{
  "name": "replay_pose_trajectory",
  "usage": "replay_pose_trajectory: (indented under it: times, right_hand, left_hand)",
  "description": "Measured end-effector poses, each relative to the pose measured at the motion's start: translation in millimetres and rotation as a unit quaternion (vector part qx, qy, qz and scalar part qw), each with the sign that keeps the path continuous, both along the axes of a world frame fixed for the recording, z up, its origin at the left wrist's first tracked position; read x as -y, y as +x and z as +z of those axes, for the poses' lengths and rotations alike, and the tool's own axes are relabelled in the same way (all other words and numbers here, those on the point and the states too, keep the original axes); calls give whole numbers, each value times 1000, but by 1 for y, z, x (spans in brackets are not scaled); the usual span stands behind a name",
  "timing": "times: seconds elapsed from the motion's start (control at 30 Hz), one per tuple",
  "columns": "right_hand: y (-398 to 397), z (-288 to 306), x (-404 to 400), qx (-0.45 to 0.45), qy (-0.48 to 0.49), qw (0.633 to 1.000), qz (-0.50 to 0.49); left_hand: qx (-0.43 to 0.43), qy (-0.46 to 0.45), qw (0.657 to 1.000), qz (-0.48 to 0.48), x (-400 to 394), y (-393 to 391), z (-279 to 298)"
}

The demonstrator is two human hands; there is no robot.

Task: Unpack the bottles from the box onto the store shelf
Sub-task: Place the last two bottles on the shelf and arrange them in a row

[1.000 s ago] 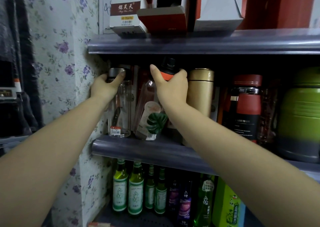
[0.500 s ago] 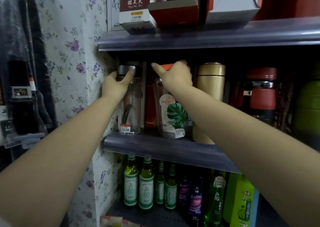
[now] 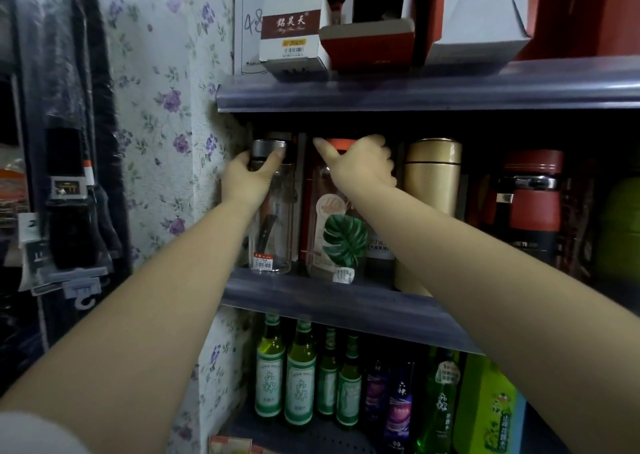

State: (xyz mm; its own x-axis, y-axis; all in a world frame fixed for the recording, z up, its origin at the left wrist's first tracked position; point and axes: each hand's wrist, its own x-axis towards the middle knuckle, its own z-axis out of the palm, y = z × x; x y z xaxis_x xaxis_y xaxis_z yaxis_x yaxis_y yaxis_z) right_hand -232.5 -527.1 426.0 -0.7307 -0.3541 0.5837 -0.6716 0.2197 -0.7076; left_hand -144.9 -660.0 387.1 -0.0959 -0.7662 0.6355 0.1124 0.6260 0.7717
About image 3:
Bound person's right hand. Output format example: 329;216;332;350
312;134;399;202

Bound person's left hand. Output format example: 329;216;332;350
219;148;287;215

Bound clear glass bottle silver lid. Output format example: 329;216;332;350
247;138;296;275

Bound gold thermos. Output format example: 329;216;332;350
395;138;463;297

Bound glass bottle orange lid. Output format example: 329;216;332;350
305;138;371;285

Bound red vacuum bottle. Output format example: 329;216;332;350
492;148;565;265

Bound green sports bottle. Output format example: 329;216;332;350
597;176;640;285

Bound person's right forearm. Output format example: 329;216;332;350
349;184;640;454

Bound person's left forearm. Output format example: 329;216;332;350
0;201;271;454

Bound open red white box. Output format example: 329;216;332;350
319;0;417;72

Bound white box brown label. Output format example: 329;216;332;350
259;0;332;81

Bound red box white flaps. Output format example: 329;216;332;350
425;0;532;66

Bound hanging black packaged goods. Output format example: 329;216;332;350
13;0;132;311

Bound purple bottle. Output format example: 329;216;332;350
361;353;390;435
382;358;417;454

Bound dark green bottle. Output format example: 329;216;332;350
415;346;462;454

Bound lime green bottle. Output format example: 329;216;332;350
452;353;519;454

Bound light blue bottle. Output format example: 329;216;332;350
515;393;529;454

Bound white t-shirt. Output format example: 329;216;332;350
0;411;91;454

